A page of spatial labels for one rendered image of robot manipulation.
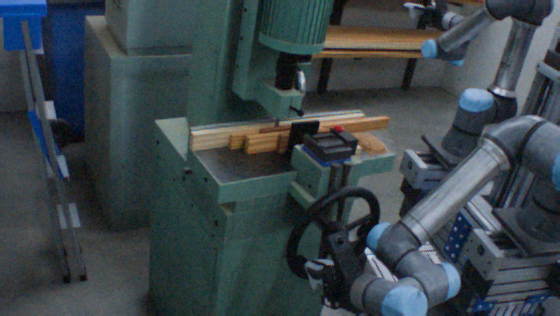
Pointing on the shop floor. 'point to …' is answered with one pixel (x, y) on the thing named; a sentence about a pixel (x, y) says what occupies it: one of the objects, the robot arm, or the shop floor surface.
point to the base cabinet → (221, 261)
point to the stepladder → (53, 167)
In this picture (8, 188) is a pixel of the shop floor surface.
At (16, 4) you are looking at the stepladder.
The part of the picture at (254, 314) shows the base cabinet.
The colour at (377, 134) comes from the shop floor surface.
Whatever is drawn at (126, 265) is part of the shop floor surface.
